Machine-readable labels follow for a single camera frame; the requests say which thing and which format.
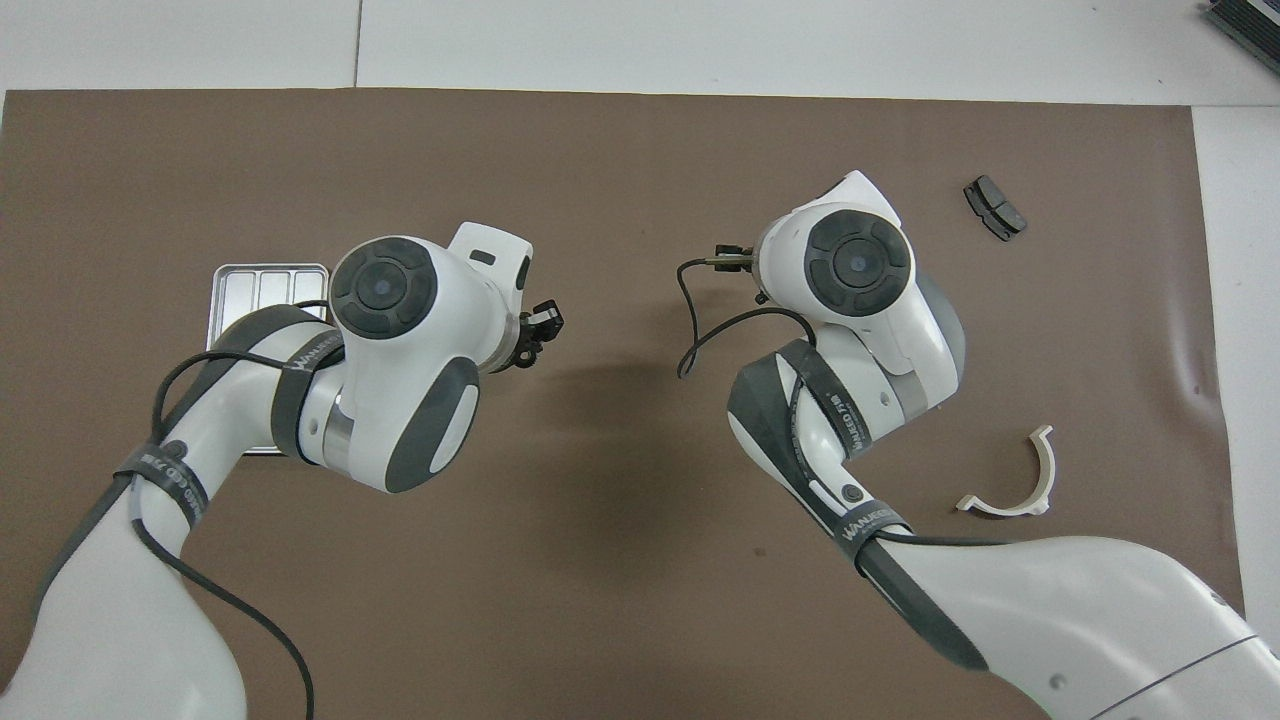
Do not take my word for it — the silver metal tray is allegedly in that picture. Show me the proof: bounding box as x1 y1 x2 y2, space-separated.
205 263 331 457

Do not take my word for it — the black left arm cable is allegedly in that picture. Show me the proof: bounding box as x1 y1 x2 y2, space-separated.
130 300 316 720

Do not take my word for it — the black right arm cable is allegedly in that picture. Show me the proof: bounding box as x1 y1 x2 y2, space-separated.
676 245 816 381

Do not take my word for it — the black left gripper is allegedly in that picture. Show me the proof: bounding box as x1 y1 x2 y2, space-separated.
495 300 565 373

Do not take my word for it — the dark grey brake pad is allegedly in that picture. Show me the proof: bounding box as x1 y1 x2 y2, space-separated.
963 175 1028 243

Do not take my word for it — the white curved plastic bracket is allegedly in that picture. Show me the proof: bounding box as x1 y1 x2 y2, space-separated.
955 425 1057 518

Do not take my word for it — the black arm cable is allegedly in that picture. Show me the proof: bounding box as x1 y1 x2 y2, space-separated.
130 300 316 720
676 245 816 381

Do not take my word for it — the brown paper table mat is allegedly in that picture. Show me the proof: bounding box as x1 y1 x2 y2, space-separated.
0 88 1246 720

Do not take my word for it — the dark ribbed device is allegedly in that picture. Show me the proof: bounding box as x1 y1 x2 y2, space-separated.
1205 0 1280 51

